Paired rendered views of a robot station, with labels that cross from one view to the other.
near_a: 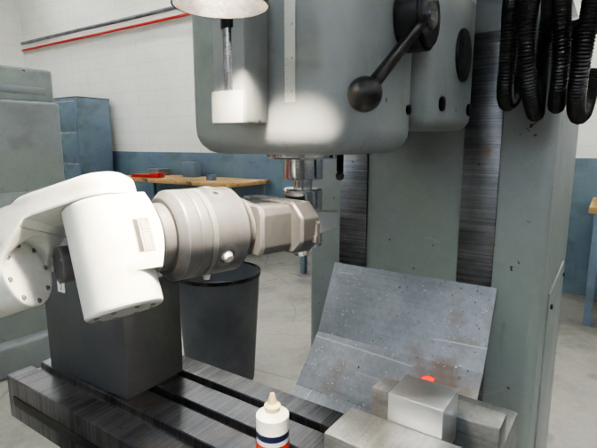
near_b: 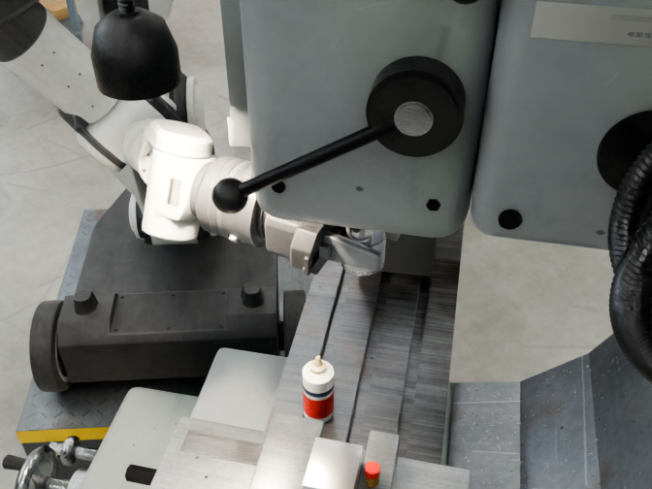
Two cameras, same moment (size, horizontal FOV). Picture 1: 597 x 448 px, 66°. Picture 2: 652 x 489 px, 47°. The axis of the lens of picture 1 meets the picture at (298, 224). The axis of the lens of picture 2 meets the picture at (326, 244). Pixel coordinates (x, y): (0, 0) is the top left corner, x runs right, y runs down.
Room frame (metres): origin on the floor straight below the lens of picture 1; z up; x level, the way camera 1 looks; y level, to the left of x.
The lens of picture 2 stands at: (0.29, -0.55, 1.73)
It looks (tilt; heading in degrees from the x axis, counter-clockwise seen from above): 40 degrees down; 67
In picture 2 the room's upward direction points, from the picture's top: straight up
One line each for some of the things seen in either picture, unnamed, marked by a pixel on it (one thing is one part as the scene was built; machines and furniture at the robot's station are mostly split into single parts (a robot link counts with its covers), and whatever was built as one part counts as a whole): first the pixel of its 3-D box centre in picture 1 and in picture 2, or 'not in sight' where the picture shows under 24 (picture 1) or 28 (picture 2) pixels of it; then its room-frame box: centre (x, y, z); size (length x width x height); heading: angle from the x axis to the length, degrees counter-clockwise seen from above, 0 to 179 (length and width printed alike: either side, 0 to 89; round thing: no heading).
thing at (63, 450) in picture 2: not in sight; (90, 454); (0.19, 0.41, 0.50); 0.22 x 0.06 x 0.06; 146
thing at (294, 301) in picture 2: not in sight; (295, 335); (0.67, 0.54, 0.50); 0.20 x 0.05 x 0.20; 71
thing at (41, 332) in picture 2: not in sight; (55, 345); (0.17, 0.72, 0.50); 0.20 x 0.05 x 0.20; 71
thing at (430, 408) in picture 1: (422, 416); (333, 480); (0.47, -0.14, 1.03); 0.06 x 0.05 x 0.06; 55
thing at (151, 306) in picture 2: not in sight; (180, 239); (0.50, 0.86, 0.59); 0.64 x 0.52 x 0.33; 71
